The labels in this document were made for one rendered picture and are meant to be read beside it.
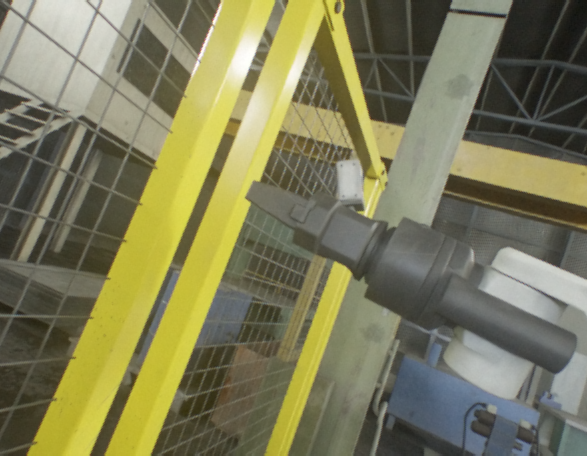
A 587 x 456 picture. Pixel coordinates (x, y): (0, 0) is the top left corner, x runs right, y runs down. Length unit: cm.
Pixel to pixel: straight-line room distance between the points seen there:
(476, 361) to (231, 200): 45
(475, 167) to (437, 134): 1063
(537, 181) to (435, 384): 756
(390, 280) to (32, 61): 923
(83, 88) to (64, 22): 137
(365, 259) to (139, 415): 48
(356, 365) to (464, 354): 150
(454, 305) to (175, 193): 36
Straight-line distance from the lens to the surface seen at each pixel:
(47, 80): 909
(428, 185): 199
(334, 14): 92
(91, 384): 62
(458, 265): 41
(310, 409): 188
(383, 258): 40
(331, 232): 41
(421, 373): 631
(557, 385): 1011
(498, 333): 39
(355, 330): 192
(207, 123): 61
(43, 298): 523
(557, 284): 42
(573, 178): 1293
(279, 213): 42
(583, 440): 810
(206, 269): 73
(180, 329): 74
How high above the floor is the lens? 134
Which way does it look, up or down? 6 degrees up
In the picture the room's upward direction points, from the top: 21 degrees clockwise
